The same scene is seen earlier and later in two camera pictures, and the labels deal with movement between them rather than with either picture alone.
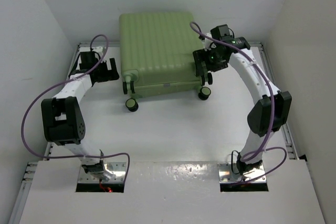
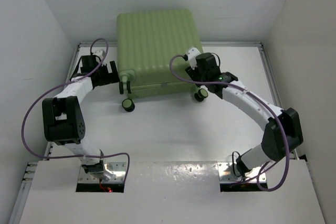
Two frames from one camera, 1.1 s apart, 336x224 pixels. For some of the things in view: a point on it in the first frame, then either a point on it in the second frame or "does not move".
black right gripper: x=200 y=56 → x=193 y=73
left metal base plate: x=118 y=168 does not move
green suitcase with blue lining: x=156 y=54 does not move
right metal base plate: x=226 y=175 does not move
